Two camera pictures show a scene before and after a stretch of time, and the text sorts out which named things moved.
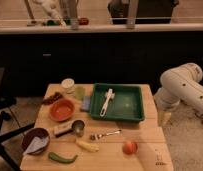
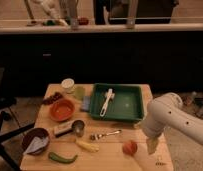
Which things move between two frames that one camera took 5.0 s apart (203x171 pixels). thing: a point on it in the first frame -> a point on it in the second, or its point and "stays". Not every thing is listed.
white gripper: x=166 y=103 -> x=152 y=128
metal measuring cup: x=78 y=128 stays
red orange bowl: x=62 y=110 stays
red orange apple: x=130 y=148 stays
